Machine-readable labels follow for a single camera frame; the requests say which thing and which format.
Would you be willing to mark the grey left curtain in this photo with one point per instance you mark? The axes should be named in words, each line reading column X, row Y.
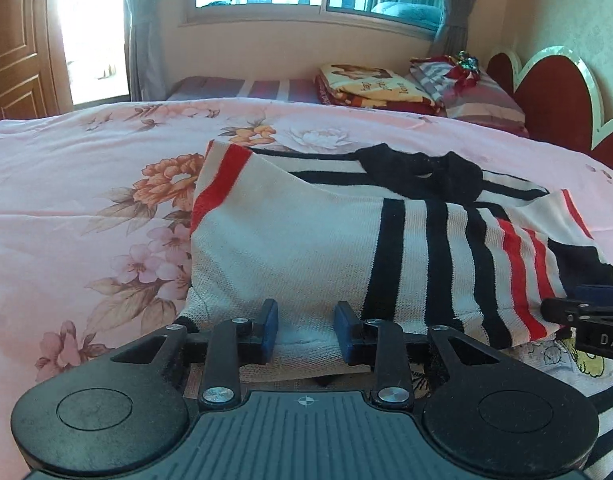
column 143, row 56

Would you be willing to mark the folded yellow red blanket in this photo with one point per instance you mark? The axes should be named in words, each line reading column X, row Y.
column 376, row 88

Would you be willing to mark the red patterned cloth bundle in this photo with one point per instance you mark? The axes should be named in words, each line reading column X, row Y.
column 464, row 68

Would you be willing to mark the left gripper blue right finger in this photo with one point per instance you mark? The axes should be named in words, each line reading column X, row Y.
column 381, row 345

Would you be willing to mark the grey curtain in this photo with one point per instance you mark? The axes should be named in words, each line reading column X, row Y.
column 458, row 7
column 143, row 56

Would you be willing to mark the striped red black white sweater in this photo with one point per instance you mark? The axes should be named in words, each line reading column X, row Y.
column 408, row 238

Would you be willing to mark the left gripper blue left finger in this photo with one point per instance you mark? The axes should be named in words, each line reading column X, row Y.
column 232, row 344

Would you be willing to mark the striped purple mattress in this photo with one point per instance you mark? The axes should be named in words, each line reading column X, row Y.
column 285, row 90

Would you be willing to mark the pink floral bed sheet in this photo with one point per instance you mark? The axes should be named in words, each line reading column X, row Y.
column 94, row 209

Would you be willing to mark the brown wooden door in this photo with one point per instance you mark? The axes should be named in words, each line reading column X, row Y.
column 34, row 80

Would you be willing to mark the striped pink pillow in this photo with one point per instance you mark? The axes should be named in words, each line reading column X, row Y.
column 486, row 104

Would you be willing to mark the red scalloped headboard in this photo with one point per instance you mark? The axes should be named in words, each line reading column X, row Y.
column 560, row 97

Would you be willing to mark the cartoon print white garment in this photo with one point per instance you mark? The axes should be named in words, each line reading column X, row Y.
column 560, row 359

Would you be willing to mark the grey right curtain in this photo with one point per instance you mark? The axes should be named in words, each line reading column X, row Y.
column 458, row 7

